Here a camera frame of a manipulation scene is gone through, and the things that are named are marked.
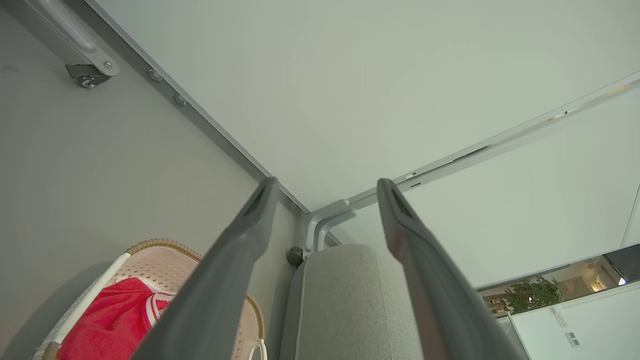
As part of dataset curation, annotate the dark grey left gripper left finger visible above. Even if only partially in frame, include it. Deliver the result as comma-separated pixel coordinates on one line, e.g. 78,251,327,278
131,176,280,360

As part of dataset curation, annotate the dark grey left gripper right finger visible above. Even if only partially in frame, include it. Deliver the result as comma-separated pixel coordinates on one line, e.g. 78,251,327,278
376,178,531,360

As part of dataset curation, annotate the red and white sweater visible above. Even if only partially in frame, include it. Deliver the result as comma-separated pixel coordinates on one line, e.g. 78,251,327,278
56,277,176,360

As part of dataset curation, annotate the white laundry basket wicker rim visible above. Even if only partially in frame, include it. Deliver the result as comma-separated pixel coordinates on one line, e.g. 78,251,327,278
32,238,268,360

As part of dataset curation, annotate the green leafy indoor plant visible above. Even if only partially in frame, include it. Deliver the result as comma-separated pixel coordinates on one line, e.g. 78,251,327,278
504,276,563,315

